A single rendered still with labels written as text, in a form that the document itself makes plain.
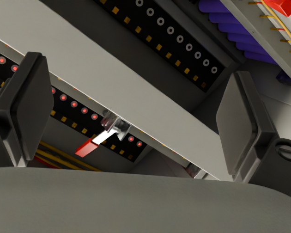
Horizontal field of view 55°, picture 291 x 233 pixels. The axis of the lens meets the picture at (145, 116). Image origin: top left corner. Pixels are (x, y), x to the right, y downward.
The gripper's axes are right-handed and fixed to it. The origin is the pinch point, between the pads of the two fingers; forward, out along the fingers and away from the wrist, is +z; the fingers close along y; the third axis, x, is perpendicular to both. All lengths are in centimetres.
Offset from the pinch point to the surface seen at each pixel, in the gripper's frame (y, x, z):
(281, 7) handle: 9.1, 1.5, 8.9
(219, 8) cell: 8.9, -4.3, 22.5
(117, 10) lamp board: -3.3, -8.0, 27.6
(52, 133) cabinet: -14.6, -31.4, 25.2
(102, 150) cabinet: -5.4, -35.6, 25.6
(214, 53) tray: 12.0, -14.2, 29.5
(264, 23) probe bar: 13.2, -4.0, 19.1
